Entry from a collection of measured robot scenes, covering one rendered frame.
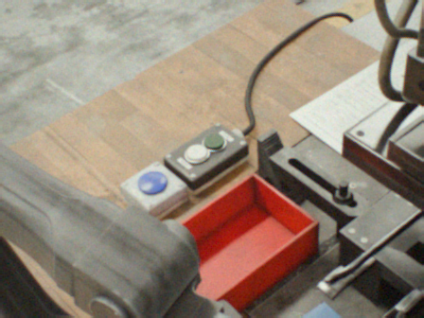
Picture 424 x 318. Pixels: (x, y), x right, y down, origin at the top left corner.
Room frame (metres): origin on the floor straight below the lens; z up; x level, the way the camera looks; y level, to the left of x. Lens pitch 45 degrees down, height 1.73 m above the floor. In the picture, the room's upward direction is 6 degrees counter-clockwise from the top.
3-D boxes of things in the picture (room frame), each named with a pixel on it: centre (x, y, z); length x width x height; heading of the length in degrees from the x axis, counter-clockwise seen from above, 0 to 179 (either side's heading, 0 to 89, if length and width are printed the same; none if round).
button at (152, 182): (0.76, 0.08, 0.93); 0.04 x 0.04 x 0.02
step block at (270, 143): (0.75, -0.10, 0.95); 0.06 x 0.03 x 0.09; 37
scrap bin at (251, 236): (0.62, 0.01, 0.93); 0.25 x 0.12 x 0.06; 127
